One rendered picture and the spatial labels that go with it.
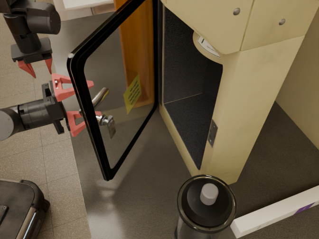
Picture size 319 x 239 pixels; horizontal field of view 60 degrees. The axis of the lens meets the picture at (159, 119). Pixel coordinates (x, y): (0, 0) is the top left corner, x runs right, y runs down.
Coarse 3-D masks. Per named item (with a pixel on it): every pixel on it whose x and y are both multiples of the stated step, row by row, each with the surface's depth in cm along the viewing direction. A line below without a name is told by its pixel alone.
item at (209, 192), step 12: (204, 180) 51; (192, 192) 50; (204, 192) 47; (216, 192) 47; (228, 192) 51; (192, 204) 48; (204, 204) 48; (216, 204) 48; (228, 204) 48; (192, 216) 48; (204, 216) 47; (216, 216) 47; (228, 216) 48
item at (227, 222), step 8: (200, 176) 53; (208, 176) 53; (184, 184) 52; (224, 184) 52; (232, 192) 51; (232, 200) 50; (184, 216) 48; (232, 216) 48; (184, 224) 53; (192, 224) 47; (224, 224) 47; (184, 232) 55; (192, 232) 52; (200, 232) 48
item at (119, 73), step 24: (144, 24) 60; (120, 48) 54; (144, 48) 64; (96, 72) 49; (120, 72) 57; (144, 72) 69; (96, 96) 52; (120, 96) 61; (144, 96) 75; (120, 120) 65; (144, 120) 82; (120, 144) 70
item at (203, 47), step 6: (198, 36) 54; (198, 42) 54; (204, 42) 52; (198, 48) 54; (204, 48) 52; (210, 48) 51; (204, 54) 53; (210, 54) 52; (216, 54) 51; (216, 60) 51
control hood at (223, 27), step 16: (176, 0) 29; (192, 0) 30; (208, 0) 30; (224, 0) 31; (240, 0) 32; (192, 16) 31; (208, 16) 32; (224, 16) 33; (240, 16) 34; (208, 32) 34; (224, 32) 35; (240, 32) 36; (224, 48) 37
